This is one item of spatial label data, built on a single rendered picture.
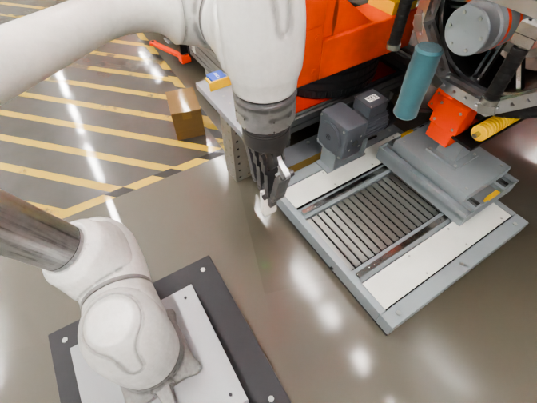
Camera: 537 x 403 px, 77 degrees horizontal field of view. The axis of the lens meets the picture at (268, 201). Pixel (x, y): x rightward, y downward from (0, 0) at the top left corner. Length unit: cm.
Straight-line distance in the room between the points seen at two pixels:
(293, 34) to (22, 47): 27
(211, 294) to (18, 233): 57
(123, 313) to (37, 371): 85
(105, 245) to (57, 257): 9
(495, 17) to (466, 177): 72
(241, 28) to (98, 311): 54
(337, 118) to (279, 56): 106
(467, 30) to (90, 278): 111
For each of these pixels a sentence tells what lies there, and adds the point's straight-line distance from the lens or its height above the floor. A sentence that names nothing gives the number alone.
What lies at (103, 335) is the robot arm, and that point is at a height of 66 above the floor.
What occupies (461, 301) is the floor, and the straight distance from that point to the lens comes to 157.
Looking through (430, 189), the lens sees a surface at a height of 15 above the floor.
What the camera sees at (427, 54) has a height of 73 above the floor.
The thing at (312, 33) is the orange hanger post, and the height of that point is 72.
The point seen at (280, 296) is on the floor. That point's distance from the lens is 139.
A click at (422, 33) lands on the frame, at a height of 72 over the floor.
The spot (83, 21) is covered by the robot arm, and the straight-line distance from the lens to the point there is 48.
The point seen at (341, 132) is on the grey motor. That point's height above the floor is 38.
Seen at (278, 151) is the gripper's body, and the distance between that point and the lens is 53.
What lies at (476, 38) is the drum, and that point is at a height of 85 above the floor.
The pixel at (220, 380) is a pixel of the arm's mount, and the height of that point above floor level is 40.
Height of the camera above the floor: 128
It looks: 51 degrees down
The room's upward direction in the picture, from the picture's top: straight up
